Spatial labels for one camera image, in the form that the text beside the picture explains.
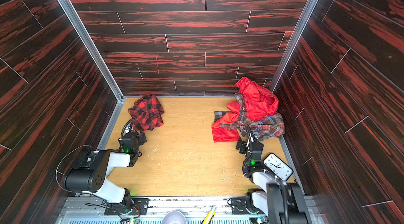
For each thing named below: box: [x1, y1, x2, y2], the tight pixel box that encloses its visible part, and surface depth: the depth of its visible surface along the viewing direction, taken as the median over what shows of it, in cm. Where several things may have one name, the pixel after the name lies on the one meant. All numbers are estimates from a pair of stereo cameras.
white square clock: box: [263, 153, 294, 182], surface depth 86 cm
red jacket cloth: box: [211, 76, 279, 143], surface depth 103 cm
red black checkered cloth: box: [127, 93, 165, 131], surface depth 103 cm
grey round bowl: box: [160, 210, 188, 224], surface depth 69 cm
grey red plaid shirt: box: [214, 93, 286, 141], surface depth 98 cm
